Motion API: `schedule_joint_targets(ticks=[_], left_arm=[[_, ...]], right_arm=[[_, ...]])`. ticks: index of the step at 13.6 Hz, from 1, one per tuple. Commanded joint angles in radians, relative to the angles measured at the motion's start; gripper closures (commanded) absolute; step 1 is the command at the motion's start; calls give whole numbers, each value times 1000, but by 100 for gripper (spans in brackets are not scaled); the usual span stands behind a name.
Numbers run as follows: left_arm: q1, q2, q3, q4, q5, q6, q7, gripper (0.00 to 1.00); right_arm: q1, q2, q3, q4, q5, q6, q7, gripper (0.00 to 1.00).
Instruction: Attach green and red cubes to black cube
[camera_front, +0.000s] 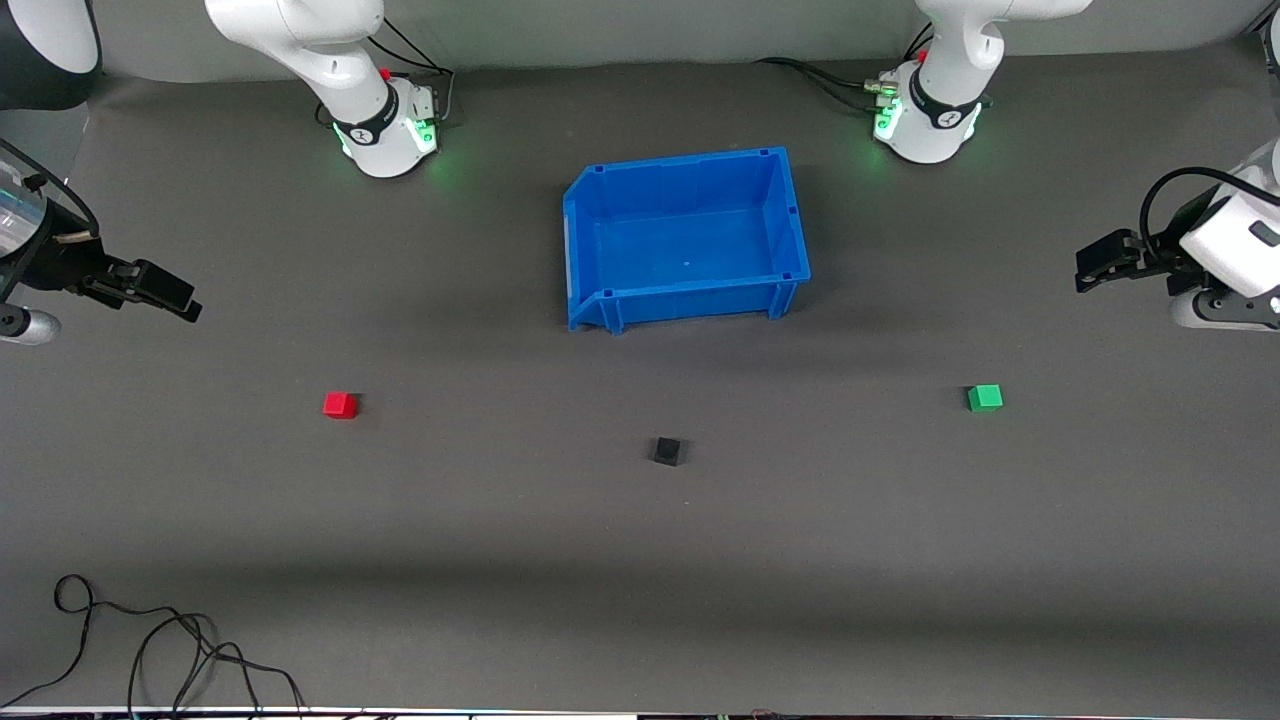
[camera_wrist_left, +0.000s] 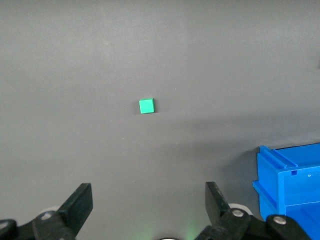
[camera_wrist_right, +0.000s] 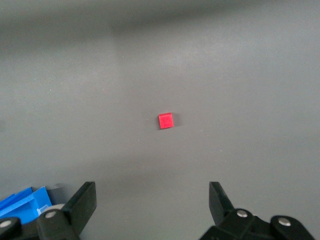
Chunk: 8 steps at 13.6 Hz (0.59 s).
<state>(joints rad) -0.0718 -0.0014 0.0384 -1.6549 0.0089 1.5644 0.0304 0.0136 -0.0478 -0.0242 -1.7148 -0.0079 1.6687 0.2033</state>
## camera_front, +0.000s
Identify blue plastic storage bin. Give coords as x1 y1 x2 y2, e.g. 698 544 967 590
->
562 146 812 335

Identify dark grey table mat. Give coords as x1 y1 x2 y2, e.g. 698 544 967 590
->
0 40 1280 713

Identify black cable along right arm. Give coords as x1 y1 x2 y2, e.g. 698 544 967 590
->
0 138 101 241

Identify black arm base cables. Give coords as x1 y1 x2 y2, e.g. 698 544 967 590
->
755 25 936 113
365 15 457 127

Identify black left arm base cables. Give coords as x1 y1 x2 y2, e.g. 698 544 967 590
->
755 25 936 113

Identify black right arm base cables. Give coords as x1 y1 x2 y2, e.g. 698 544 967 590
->
365 15 457 127

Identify thin black loose cable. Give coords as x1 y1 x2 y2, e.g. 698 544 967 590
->
0 573 306 713

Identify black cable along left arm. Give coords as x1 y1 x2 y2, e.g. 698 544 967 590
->
1140 165 1263 263

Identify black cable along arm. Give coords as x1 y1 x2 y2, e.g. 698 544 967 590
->
1140 165 1263 263
0 138 101 241

